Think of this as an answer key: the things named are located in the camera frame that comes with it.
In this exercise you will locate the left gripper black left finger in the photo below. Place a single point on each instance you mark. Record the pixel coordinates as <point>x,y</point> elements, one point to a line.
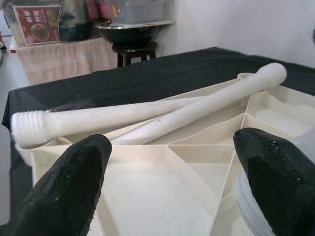
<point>61,191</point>

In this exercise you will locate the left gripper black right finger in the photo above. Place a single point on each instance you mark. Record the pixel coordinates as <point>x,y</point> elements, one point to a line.
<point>283,186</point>

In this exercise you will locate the white plastic children table top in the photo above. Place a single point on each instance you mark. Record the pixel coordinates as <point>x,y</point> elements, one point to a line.
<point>157,191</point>

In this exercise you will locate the beige cloth covered stand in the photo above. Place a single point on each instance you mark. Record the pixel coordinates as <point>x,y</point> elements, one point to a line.
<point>61,61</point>

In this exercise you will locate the black tablecloth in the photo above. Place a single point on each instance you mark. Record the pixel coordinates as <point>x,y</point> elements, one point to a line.
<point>147,78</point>

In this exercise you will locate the black round stool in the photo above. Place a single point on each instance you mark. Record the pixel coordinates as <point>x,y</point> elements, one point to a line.
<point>135,48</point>

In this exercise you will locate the clear storage box green lid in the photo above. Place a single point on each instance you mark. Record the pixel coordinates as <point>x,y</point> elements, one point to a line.
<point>142,12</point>

